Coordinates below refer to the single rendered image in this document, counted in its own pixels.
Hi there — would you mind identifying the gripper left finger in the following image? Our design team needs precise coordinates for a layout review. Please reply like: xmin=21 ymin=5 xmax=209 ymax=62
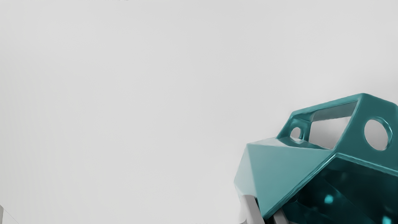
xmin=239 ymin=194 xmax=265 ymax=224

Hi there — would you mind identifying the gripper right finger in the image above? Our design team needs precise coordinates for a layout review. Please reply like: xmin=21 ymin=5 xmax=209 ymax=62
xmin=272 ymin=208 xmax=291 ymax=224

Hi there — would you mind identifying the teal faceted mug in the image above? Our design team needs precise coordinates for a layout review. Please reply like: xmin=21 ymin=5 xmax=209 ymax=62
xmin=234 ymin=93 xmax=398 ymax=224

